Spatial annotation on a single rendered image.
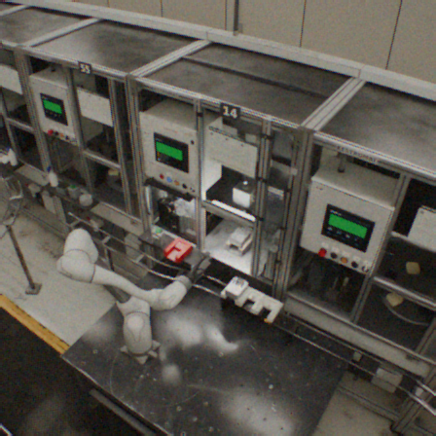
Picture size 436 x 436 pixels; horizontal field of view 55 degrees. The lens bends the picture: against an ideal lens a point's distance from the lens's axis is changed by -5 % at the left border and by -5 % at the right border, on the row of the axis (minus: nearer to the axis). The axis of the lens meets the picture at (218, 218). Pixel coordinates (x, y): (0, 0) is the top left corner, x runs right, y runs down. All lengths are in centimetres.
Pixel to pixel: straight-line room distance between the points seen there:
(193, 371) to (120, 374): 43
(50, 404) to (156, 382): 109
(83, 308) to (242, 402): 187
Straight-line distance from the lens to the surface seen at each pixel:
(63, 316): 397
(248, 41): 302
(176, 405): 262
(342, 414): 347
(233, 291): 275
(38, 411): 355
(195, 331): 287
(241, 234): 296
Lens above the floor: 305
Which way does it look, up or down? 41 degrees down
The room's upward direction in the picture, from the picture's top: 1 degrees clockwise
